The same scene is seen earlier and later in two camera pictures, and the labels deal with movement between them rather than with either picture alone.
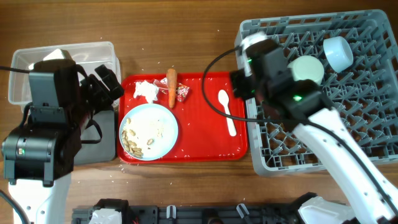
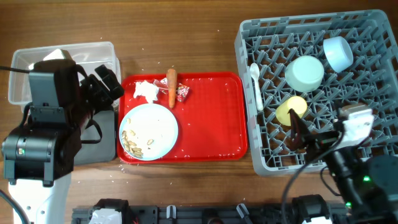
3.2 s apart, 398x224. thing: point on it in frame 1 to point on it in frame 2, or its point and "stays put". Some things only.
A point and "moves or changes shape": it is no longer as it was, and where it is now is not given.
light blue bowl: [338, 52] stays put
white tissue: [147, 89] stays put
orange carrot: [171, 80] stays put
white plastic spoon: [223, 98] moves or changes shape
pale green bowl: [305, 67] stays put
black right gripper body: [238, 83] to [315, 140]
